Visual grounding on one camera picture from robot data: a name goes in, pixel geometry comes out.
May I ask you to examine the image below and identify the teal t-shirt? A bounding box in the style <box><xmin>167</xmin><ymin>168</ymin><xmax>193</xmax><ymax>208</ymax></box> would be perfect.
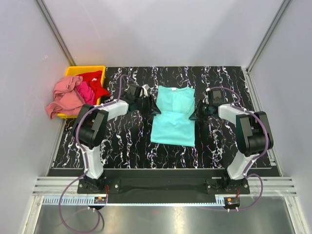
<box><xmin>151</xmin><ymin>86</ymin><xmax>195</xmax><ymax>147</ymax></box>

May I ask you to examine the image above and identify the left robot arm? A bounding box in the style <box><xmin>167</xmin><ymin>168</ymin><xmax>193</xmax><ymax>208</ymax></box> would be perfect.
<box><xmin>73</xmin><ymin>84</ymin><xmax>161</xmax><ymax>193</ymax></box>

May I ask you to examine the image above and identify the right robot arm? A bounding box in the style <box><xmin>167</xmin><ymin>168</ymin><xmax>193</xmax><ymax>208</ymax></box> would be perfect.
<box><xmin>189</xmin><ymin>87</ymin><xmax>273</xmax><ymax>193</ymax></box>

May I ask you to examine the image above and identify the red t-shirt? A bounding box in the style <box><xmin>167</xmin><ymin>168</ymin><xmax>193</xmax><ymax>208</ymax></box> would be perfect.
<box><xmin>78</xmin><ymin>70</ymin><xmax>110</xmax><ymax>104</ymax></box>

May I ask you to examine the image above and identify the magenta t-shirt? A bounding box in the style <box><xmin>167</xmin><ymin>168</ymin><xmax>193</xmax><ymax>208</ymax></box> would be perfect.
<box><xmin>75</xmin><ymin>81</ymin><xmax>96</xmax><ymax>105</ymax></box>

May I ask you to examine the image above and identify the salmon pink t-shirt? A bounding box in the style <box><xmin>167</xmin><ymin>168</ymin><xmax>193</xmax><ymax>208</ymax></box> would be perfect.
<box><xmin>45</xmin><ymin>76</ymin><xmax>85</xmax><ymax>119</ymax></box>

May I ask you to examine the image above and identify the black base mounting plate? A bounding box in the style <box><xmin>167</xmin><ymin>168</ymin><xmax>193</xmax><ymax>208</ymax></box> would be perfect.
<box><xmin>46</xmin><ymin>168</ymin><xmax>280</xmax><ymax>204</ymax></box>

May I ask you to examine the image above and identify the yellow plastic bin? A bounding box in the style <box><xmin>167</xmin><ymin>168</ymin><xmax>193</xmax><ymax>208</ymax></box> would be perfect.
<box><xmin>57</xmin><ymin>65</ymin><xmax>109</xmax><ymax>119</ymax></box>

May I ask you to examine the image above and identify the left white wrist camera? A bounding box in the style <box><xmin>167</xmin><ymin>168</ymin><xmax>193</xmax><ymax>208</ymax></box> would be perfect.
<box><xmin>139</xmin><ymin>84</ymin><xmax>151</xmax><ymax>98</ymax></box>

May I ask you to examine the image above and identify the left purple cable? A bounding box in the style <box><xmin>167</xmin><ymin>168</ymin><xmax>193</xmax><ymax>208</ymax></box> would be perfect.
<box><xmin>58</xmin><ymin>74</ymin><xmax>138</xmax><ymax>232</ymax></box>

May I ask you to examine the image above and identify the slotted cable duct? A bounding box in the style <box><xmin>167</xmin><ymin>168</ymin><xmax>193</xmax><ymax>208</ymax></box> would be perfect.
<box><xmin>43</xmin><ymin>195</ymin><xmax>225</xmax><ymax>207</ymax></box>

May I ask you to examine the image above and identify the right aluminium frame post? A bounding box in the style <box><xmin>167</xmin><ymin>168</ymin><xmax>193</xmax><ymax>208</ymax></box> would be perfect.
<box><xmin>246</xmin><ymin>0</ymin><xmax>292</xmax><ymax>74</ymax></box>

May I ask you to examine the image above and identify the aluminium frame post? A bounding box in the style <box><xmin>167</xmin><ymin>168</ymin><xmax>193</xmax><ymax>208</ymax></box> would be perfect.
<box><xmin>35</xmin><ymin>0</ymin><xmax>76</xmax><ymax>66</ymax></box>
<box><xmin>246</xmin><ymin>0</ymin><xmax>292</xmax><ymax>74</ymax></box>

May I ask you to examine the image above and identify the left aluminium frame post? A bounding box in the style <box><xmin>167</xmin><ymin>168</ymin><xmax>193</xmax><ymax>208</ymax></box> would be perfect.
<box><xmin>35</xmin><ymin>0</ymin><xmax>76</xmax><ymax>66</ymax></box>

